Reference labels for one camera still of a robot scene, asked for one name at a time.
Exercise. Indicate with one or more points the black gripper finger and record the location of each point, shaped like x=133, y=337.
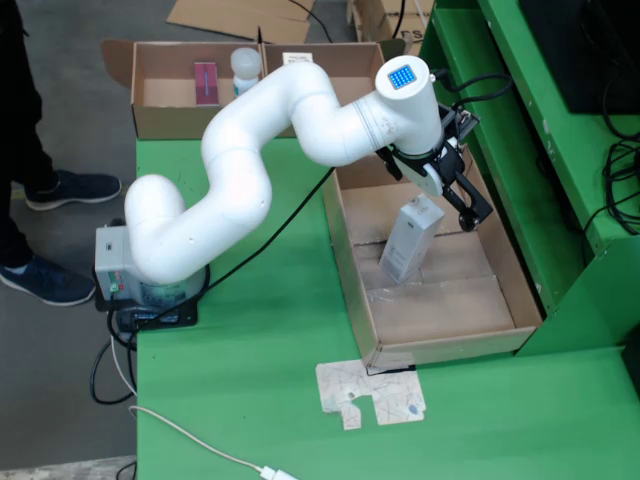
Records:
x=391, y=165
x=480, y=210

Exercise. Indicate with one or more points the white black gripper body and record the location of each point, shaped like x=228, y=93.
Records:
x=425, y=175

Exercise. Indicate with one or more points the white d'Alba carton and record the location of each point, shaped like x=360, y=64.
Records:
x=405, y=245

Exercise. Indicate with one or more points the grey robot base box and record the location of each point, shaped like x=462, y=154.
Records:
x=107, y=255

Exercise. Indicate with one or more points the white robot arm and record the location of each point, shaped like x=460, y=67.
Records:
x=235, y=165

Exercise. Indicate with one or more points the shallow cardboard tray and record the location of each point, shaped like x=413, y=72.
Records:
x=440, y=310

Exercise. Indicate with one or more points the printed brown cardboard box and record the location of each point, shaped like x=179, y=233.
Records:
x=380, y=20

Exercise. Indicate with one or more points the pink slim box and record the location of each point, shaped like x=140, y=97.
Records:
x=206, y=82

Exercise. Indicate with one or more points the flat cardboard sheet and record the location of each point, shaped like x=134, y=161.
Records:
x=240, y=15

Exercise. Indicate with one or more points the divided cardboard box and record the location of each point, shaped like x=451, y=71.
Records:
x=165, y=120

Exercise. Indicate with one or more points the green metal rack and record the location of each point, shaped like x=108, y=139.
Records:
x=560, y=280

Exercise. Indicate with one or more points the white printed small carton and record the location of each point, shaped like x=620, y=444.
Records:
x=297, y=57

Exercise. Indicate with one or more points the white plastic bottle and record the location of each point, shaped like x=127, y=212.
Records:
x=245, y=62

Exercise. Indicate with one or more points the black monitor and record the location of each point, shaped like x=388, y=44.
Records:
x=575, y=50

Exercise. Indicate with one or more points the white scribbled paper patch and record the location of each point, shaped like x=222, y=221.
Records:
x=385, y=395

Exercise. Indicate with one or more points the dark blue sneaker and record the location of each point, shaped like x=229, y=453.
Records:
x=75, y=190
x=45, y=282

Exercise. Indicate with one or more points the black trouser leg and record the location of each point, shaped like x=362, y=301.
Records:
x=10, y=225
x=20, y=100

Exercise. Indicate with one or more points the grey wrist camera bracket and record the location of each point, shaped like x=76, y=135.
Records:
x=465, y=122

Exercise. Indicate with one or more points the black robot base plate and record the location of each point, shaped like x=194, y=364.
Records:
x=175, y=317

